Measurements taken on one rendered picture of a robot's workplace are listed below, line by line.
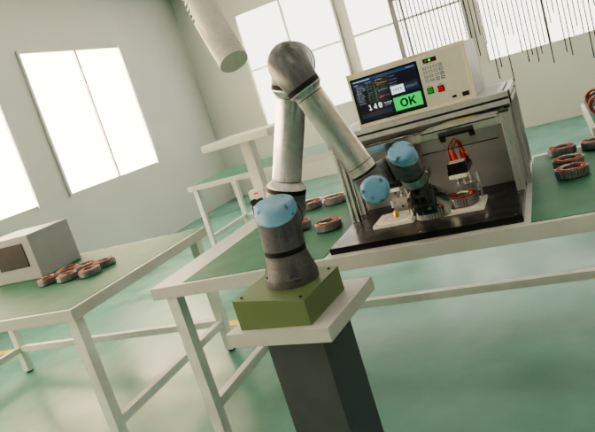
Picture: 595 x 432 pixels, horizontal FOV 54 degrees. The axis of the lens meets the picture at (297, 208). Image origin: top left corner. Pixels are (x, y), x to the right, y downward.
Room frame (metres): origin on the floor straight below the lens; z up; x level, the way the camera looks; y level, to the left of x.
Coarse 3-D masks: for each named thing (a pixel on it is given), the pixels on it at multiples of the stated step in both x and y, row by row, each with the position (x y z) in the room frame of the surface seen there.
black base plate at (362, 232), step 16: (480, 192) 2.12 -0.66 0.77; (496, 192) 2.05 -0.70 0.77; (512, 192) 1.99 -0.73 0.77; (384, 208) 2.33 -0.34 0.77; (496, 208) 1.86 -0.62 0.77; (512, 208) 1.80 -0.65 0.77; (352, 224) 2.23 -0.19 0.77; (368, 224) 2.16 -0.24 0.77; (416, 224) 1.96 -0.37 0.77; (432, 224) 1.90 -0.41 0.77; (448, 224) 1.84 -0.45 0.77; (464, 224) 1.79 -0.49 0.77; (480, 224) 1.76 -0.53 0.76; (496, 224) 1.74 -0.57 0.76; (352, 240) 2.00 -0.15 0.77; (368, 240) 1.94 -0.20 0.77; (384, 240) 1.89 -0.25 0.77; (400, 240) 1.87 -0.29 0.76; (416, 240) 1.85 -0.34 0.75
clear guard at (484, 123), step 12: (492, 108) 2.04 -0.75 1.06; (444, 120) 2.11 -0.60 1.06; (456, 120) 2.01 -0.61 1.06; (468, 120) 1.91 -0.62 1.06; (480, 120) 1.84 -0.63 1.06; (492, 120) 1.81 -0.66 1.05; (432, 132) 1.91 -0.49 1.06; (480, 132) 1.81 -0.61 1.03; (492, 132) 1.79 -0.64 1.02; (432, 144) 1.88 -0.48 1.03; (444, 144) 1.85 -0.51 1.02; (456, 144) 1.83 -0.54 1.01; (468, 144) 1.81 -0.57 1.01
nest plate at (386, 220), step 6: (408, 210) 2.14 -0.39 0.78; (384, 216) 2.15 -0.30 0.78; (390, 216) 2.13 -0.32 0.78; (402, 216) 2.07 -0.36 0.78; (408, 216) 2.05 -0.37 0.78; (414, 216) 2.02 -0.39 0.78; (378, 222) 2.09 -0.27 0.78; (384, 222) 2.06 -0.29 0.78; (390, 222) 2.04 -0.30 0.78; (396, 222) 2.02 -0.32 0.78; (402, 222) 2.01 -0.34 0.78; (408, 222) 2.00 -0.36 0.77; (378, 228) 2.05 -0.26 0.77
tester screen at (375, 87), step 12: (396, 72) 2.16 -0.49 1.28; (408, 72) 2.14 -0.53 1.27; (360, 84) 2.22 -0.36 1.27; (372, 84) 2.20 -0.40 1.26; (384, 84) 2.19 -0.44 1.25; (396, 84) 2.17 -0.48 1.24; (360, 96) 2.23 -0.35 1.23; (372, 96) 2.21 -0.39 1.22; (384, 96) 2.19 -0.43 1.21; (396, 96) 2.17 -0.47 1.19; (360, 108) 2.23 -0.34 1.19; (384, 108) 2.20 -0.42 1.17; (408, 108) 2.16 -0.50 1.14
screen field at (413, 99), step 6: (420, 90) 2.13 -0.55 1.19; (402, 96) 2.16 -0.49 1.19; (408, 96) 2.15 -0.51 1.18; (414, 96) 2.14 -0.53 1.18; (420, 96) 2.14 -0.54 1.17; (396, 102) 2.17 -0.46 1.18; (402, 102) 2.17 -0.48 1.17; (408, 102) 2.16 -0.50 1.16; (414, 102) 2.15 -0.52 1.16; (420, 102) 2.14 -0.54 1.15; (396, 108) 2.18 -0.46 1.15; (402, 108) 2.17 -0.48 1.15
